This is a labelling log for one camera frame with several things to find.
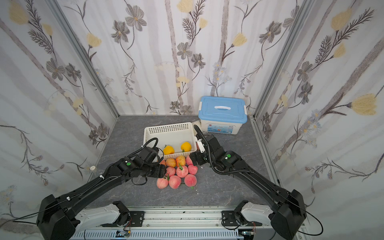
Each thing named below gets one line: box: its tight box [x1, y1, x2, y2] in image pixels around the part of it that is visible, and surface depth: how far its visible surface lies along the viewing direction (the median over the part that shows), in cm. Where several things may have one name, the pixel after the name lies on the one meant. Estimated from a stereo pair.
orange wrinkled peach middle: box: [165, 157, 177, 168], surface depth 92 cm
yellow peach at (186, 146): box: [180, 141, 192, 152], surface depth 98 cm
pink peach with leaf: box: [176, 165, 189, 178], surface depth 87 cm
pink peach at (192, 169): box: [188, 164, 198, 175], surface depth 88 cm
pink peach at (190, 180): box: [184, 174, 198, 187], surface depth 84 cm
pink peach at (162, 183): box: [156, 177, 169, 189], surface depth 83 cm
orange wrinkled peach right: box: [175, 155, 186, 167], surface depth 92 cm
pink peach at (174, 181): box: [168, 175, 182, 190], surface depth 83 cm
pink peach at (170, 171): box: [166, 166, 176, 177], surface depth 88 cm
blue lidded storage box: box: [198, 96, 248, 135], surface depth 103 cm
